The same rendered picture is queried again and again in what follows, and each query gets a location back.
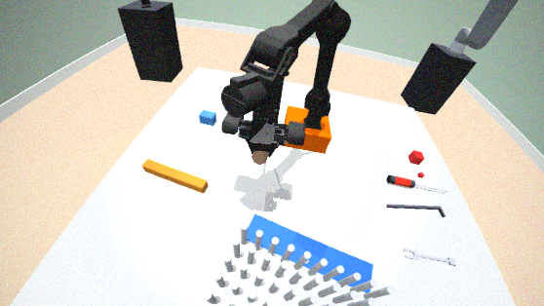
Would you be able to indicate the red-handled screwdriver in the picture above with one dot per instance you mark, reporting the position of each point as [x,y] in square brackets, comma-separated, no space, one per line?
[406,182]

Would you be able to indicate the small blue block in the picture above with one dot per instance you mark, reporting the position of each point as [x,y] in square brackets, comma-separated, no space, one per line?
[207,117]

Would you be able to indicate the blue tape strip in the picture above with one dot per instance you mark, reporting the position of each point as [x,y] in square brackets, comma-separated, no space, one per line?
[270,229]

